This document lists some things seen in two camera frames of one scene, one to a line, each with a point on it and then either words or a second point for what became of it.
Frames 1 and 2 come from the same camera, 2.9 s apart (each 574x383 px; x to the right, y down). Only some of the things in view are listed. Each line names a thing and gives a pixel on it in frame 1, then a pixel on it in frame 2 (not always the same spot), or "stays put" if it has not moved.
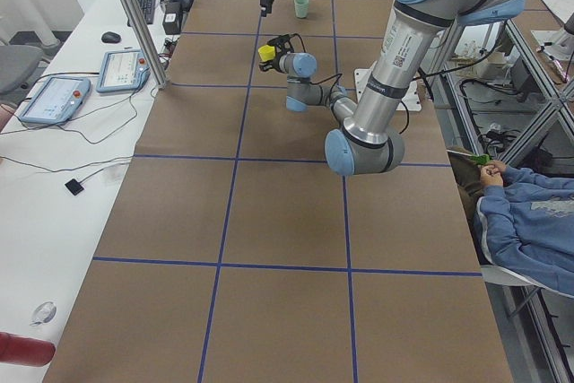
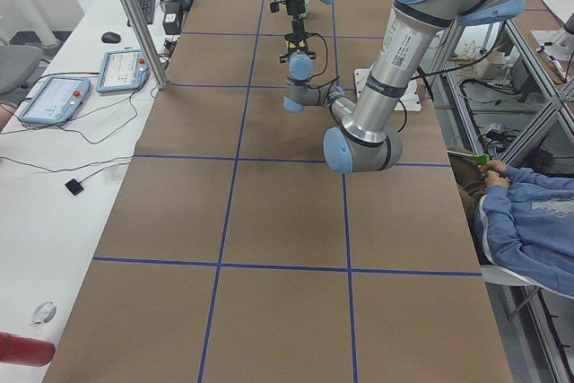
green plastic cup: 301,4 stays put
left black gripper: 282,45 -> 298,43
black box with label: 173,14 stays put
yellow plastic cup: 266,52 -> 300,44
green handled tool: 482,159 stays put
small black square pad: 74,187 stays put
